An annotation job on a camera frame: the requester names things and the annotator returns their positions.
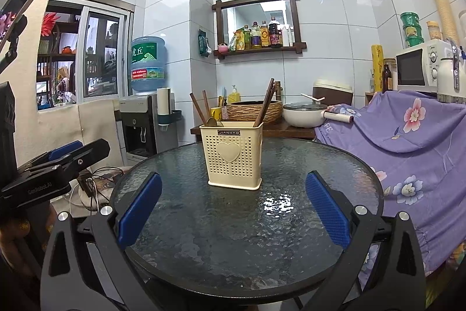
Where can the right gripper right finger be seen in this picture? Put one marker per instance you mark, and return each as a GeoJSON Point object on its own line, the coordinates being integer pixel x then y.
{"type": "Point", "coordinates": [381, 266]}

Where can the white thermos kettle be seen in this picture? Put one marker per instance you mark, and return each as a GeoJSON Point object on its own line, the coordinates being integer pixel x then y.
{"type": "Point", "coordinates": [451, 81]}

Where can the white water dispenser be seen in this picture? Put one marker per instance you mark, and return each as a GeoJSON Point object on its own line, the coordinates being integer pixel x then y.
{"type": "Point", "coordinates": [145, 132]}

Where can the dark wooden wall shelf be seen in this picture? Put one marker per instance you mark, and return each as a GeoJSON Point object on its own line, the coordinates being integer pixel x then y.
{"type": "Point", "coordinates": [245, 27]}

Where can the yellow mug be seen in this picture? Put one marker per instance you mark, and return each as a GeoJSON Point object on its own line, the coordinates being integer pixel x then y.
{"type": "Point", "coordinates": [216, 113]}

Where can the blue water jug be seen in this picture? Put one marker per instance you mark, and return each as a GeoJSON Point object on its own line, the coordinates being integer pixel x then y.
{"type": "Point", "coordinates": [148, 64]}

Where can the brown rice cooker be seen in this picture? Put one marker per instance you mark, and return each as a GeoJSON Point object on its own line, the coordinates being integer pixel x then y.
{"type": "Point", "coordinates": [332, 92]}

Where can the cream plastic utensil holder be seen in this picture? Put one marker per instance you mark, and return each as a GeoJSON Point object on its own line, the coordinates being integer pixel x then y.
{"type": "Point", "coordinates": [233, 155]}

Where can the white frying pan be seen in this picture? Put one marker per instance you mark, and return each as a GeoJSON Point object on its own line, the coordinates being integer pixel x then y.
{"type": "Point", "coordinates": [311, 115]}

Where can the yellow soap bottle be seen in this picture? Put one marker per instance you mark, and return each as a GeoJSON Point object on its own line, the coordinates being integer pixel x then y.
{"type": "Point", "coordinates": [234, 96]}

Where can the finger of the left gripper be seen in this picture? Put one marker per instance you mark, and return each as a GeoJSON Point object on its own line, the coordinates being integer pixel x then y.
{"type": "Point", "coordinates": [64, 150]}
{"type": "Point", "coordinates": [71, 165]}

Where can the white microwave oven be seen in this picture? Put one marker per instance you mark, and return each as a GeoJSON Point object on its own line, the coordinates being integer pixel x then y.
{"type": "Point", "coordinates": [417, 66]}

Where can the purple floral cloth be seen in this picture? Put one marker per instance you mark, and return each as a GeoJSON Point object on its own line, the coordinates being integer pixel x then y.
{"type": "Point", "coordinates": [416, 147]}

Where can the green bowl stack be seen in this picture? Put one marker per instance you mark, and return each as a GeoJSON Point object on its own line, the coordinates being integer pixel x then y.
{"type": "Point", "coordinates": [412, 30]}

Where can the round glass table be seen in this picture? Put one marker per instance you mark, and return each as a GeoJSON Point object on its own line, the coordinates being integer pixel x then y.
{"type": "Point", "coordinates": [266, 244]}

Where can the woven basket sink bowl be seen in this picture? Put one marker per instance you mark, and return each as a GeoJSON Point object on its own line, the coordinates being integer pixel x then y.
{"type": "Point", "coordinates": [247, 111]}

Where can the person's left hand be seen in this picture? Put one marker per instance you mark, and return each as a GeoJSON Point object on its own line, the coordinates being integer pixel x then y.
{"type": "Point", "coordinates": [24, 241]}

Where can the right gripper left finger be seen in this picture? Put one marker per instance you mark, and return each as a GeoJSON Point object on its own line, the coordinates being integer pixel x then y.
{"type": "Point", "coordinates": [86, 266]}

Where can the yellow wrapped roll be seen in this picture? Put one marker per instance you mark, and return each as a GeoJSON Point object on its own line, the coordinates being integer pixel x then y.
{"type": "Point", "coordinates": [378, 66]}

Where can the sliding glass window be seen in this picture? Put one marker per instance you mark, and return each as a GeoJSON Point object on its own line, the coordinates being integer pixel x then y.
{"type": "Point", "coordinates": [83, 52]}

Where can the paper cup roll holder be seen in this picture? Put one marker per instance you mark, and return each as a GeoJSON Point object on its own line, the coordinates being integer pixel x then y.
{"type": "Point", "coordinates": [165, 106]}

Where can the brown wooden chopstick pair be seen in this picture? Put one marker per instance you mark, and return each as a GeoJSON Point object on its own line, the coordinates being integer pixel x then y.
{"type": "Point", "coordinates": [265, 103]}
{"type": "Point", "coordinates": [206, 104]}

